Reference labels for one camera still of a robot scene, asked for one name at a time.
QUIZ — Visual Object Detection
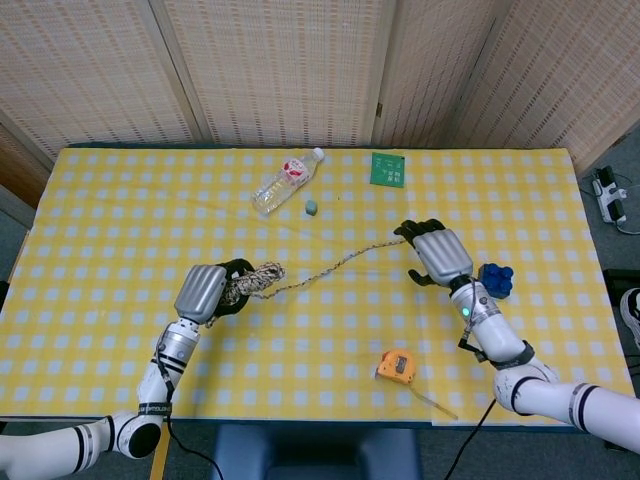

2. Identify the orange tape measure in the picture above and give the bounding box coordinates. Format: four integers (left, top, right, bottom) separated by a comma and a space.
374, 348, 460, 421

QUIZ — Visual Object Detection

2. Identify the white power strip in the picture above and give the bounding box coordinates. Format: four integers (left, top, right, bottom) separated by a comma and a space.
591, 167, 630, 225

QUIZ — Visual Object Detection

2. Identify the blue toy building brick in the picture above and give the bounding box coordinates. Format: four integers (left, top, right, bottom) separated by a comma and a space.
477, 263, 515, 301

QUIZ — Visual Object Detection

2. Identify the black box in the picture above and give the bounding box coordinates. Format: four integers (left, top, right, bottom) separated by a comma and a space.
602, 268, 640, 301

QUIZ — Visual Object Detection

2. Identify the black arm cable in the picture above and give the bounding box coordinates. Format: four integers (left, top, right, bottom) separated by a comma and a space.
154, 344, 224, 480
444, 398, 497, 480

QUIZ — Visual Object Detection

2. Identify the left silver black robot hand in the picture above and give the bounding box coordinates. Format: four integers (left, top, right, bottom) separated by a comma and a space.
173, 257, 255, 330

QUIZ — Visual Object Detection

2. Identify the green square card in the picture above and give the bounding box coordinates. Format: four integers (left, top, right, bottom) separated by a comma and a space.
369, 152, 407, 189

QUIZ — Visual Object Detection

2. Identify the black and white sneaker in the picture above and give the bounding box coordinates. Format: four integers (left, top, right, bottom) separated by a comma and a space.
619, 287, 640, 349

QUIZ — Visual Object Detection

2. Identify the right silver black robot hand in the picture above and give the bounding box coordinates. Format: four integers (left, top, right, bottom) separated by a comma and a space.
393, 218, 475, 288

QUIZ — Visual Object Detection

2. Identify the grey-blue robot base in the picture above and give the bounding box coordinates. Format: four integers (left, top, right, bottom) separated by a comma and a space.
212, 424, 424, 480

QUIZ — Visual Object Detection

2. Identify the braided rope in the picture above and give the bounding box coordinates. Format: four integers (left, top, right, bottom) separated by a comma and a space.
219, 238, 409, 307

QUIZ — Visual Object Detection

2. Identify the clear plastic water bottle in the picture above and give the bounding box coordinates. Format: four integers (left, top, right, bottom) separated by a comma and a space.
250, 147, 326, 218

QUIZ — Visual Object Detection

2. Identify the yellow checked tablecloth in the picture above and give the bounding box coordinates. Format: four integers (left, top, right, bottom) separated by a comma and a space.
0, 146, 632, 427

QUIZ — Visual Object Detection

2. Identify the woven folding screen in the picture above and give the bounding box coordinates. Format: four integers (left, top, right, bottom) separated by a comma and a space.
0, 0, 640, 174

